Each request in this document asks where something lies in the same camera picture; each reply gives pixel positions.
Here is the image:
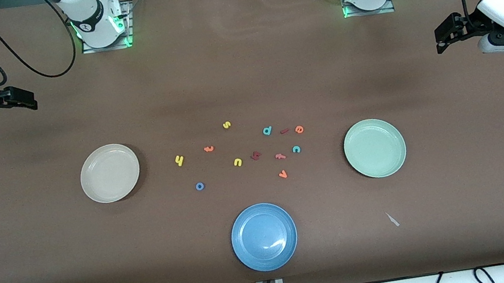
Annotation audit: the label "beige brown plate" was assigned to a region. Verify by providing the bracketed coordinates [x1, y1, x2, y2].
[75, 140, 145, 208]

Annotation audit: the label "pale green plate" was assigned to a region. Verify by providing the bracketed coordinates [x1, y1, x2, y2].
[340, 114, 411, 183]

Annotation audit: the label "small white paper scrap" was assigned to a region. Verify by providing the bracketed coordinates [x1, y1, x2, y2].
[385, 210, 401, 229]

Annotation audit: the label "brown table cover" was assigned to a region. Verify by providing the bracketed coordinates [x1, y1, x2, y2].
[0, 0, 504, 283]

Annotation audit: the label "blue plate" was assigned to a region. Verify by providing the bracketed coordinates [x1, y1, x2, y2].
[226, 199, 302, 276]

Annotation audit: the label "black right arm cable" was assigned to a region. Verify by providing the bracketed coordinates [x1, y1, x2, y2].
[0, 0, 81, 87]

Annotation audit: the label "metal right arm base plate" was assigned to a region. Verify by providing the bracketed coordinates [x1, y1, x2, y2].
[76, 0, 139, 55]

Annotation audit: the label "black floor cable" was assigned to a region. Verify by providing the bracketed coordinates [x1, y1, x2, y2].
[473, 264, 499, 283]

